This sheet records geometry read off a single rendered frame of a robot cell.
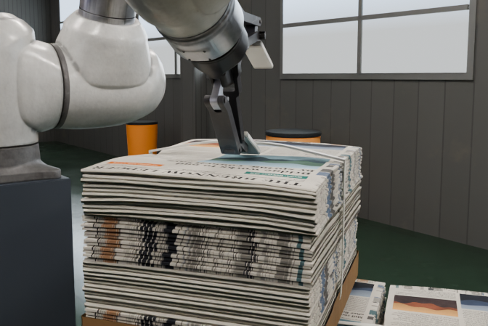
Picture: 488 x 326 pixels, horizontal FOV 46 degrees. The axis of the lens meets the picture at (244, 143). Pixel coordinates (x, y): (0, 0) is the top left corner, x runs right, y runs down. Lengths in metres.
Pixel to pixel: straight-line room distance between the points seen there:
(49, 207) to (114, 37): 0.31
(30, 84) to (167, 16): 0.48
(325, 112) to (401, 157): 0.87
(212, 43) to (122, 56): 0.44
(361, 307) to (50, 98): 0.60
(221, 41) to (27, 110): 0.47
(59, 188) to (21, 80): 0.19
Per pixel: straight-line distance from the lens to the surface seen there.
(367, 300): 0.93
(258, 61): 0.85
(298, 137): 4.50
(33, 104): 1.00
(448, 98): 4.29
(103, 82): 1.03
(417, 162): 4.46
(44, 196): 1.00
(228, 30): 0.61
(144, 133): 6.80
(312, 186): 0.60
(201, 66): 0.66
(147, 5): 0.54
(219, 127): 0.71
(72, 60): 1.04
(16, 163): 1.00
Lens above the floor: 1.17
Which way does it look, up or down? 7 degrees down
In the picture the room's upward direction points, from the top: straight up
